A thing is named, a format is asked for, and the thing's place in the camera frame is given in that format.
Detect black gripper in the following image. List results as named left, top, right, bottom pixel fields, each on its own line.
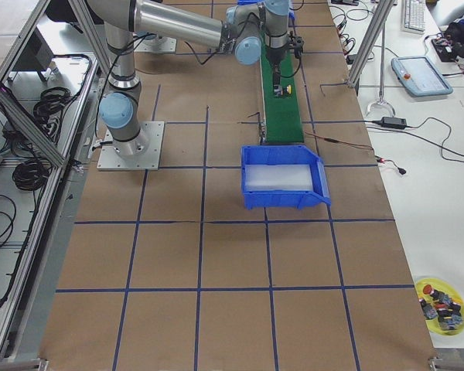
left=264, top=33, right=304, bottom=73

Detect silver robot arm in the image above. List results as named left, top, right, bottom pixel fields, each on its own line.
left=88, top=1, right=305, bottom=172

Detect yellow plate of buttons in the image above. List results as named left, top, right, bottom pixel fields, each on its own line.
left=415, top=277, right=464, bottom=336

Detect blue left storage bin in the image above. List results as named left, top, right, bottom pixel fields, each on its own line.
left=237, top=0, right=295, bottom=19

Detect blue storage bin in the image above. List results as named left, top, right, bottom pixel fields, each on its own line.
left=241, top=145, right=331, bottom=209
left=237, top=0, right=295, bottom=19

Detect green conveyor belt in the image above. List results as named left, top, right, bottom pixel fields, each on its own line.
left=260, top=20, right=304, bottom=145

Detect white keyboard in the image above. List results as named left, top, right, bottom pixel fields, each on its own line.
left=401, top=0, right=426, bottom=34

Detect teach pendant tablet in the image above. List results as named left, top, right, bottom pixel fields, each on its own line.
left=391, top=56, right=453, bottom=97

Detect blue right storage bin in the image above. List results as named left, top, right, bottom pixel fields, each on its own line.
left=241, top=145, right=331, bottom=209

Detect white foam pad right bin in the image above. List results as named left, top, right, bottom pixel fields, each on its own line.
left=244, top=165, right=313, bottom=191

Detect aluminium frame post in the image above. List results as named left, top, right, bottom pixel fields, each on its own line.
left=346, top=0, right=394, bottom=87

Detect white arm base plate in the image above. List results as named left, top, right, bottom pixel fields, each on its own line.
left=135, top=34, right=177, bottom=54
left=97, top=121, right=165, bottom=171

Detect red black conveyor wires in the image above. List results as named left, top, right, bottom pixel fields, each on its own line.
left=303, top=131, right=407, bottom=177

